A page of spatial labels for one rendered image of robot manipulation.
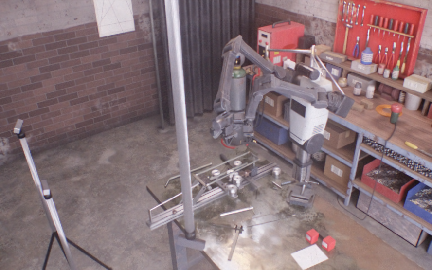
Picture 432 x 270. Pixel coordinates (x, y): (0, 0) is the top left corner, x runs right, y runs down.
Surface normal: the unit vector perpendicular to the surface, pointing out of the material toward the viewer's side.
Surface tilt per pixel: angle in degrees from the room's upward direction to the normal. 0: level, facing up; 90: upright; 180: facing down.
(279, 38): 90
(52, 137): 90
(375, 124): 0
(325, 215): 0
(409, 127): 0
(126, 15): 90
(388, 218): 90
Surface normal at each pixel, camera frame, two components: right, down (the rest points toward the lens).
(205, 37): -0.28, 0.51
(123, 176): -0.01, -0.85
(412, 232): -0.81, 0.32
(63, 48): 0.58, 0.42
